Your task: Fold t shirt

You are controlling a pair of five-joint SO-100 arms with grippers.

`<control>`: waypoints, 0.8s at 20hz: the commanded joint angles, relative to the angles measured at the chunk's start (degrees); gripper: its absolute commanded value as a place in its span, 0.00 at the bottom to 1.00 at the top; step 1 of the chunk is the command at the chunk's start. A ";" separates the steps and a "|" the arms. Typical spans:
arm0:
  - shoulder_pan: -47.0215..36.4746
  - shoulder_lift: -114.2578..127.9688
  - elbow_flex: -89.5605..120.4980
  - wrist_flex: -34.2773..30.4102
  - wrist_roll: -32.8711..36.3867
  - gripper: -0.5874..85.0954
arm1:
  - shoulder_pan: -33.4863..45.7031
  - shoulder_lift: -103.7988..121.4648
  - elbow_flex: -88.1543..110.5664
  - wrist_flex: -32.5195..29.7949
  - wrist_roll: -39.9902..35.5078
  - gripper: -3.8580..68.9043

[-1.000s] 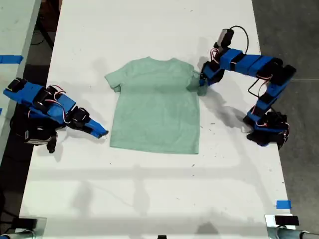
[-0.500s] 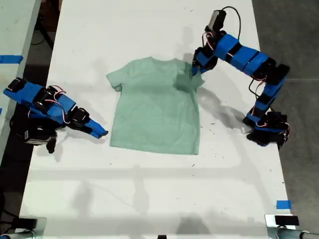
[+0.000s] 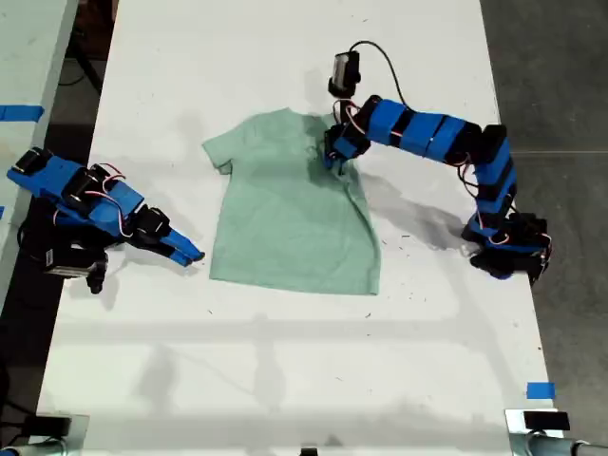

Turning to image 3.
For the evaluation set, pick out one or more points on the grey metal pipe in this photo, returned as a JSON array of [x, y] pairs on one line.
[[570, 446], [33, 449]]

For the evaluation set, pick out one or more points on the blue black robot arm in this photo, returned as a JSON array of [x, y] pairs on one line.
[[446, 135], [71, 185]]

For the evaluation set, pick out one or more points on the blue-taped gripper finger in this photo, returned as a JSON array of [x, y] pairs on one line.
[[176, 256], [329, 149], [341, 166], [183, 243]]

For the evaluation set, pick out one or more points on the pale green T-shirt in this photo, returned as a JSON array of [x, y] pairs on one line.
[[294, 214]]

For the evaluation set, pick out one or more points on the white side table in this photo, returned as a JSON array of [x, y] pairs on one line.
[[28, 57]]

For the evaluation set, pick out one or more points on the metal corner bracket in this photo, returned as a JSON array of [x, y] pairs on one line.
[[78, 430], [514, 427]]

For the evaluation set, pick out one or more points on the small black box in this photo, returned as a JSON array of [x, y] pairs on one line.
[[546, 420], [47, 425]]

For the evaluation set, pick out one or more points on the black camera box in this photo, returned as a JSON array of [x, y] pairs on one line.
[[66, 266], [344, 71]]

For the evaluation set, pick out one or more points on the long blue tape strip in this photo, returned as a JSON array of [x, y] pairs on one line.
[[21, 113]]

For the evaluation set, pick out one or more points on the square blue tape piece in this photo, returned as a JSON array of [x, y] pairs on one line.
[[540, 390]]

